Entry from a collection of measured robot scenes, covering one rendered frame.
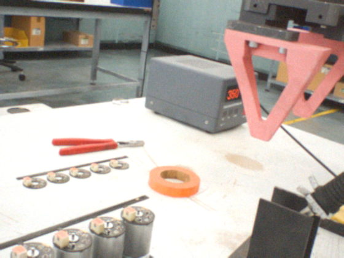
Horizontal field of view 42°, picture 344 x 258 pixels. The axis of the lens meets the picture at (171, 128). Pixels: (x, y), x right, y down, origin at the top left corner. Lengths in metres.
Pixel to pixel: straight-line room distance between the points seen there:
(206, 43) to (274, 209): 5.60
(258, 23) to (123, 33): 5.84
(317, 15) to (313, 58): 0.03
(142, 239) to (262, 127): 0.12
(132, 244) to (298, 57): 0.17
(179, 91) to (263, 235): 0.40
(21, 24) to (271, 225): 4.68
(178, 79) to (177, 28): 5.55
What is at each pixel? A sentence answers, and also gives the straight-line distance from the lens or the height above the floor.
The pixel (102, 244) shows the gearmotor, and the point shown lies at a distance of 0.31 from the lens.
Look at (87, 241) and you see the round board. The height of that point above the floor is 0.81.
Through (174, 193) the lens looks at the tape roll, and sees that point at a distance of 0.50.
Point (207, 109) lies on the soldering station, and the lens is 0.71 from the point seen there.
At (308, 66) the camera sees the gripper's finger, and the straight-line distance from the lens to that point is 0.29.
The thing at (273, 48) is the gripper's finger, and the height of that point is 0.94.
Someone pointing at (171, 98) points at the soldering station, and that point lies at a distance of 0.75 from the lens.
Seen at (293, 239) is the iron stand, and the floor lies 0.79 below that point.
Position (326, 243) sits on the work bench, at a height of 0.75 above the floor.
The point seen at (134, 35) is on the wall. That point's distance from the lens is 6.28.
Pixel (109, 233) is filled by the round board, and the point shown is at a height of 0.81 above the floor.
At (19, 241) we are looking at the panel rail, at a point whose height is 0.81.
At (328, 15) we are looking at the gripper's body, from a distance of 0.31.
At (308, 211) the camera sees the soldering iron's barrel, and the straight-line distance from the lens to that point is 0.39.
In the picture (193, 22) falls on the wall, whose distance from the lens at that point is 6.10.
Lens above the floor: 0.97
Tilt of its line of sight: 18 degrees down
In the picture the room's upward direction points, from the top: 8 degrees clockwise
